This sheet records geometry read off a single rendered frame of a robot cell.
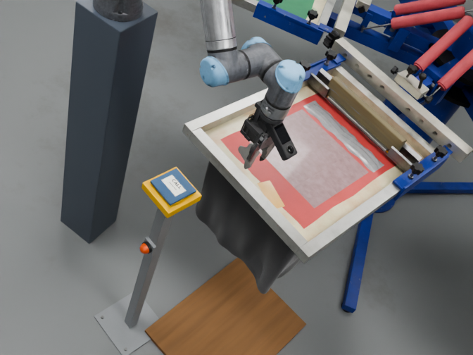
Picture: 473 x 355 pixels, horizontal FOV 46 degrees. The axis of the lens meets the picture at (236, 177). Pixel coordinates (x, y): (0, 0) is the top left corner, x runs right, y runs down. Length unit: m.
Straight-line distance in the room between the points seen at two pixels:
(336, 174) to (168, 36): 2.13
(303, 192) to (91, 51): 0.82
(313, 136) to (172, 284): 1.01
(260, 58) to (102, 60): 0.61
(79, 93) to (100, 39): 0.28
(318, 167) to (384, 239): 1.35
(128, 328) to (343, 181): 1.12
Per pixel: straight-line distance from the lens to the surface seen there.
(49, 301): 2.50
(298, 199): 1.78
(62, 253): 2.61
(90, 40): 1.86
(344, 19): 2.50
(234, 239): 2.04
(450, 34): 2.50
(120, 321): 2.47
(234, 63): 1.39
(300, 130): 1.99
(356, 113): 2.08
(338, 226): 1.73
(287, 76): 1.38
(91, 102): 2.00
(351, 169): 1.96
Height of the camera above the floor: 2.25
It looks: 48 degrees down
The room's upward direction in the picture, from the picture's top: 24 degrees clockwise
